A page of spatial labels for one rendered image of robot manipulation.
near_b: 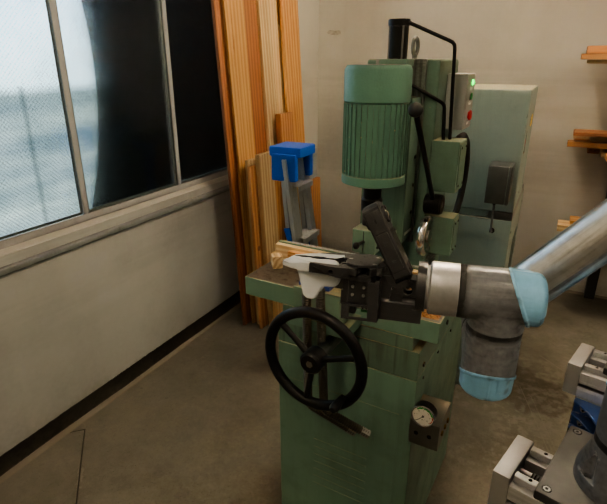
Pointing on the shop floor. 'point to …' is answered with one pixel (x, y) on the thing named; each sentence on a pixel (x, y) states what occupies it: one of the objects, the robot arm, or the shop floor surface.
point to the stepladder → (283, 157)
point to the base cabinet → (364, 491)
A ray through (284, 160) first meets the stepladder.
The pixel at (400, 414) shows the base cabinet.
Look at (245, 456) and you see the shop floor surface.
